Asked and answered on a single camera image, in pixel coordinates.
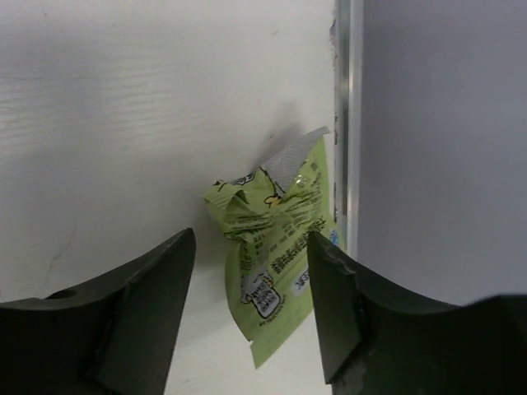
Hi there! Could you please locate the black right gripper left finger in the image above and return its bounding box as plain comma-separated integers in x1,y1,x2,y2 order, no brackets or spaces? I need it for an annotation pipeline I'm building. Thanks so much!
1,228,196,394

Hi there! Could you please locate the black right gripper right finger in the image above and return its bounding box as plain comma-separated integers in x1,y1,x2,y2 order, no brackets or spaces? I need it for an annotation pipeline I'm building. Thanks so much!
307,233,526,394

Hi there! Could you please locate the green snack packet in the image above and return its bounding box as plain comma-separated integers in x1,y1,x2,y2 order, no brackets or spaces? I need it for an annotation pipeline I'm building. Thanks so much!
204,127,339,368

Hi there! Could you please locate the aluminium table edge rail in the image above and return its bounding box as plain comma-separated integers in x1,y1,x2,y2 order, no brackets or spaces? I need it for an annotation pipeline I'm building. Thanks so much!
330,0,365,258

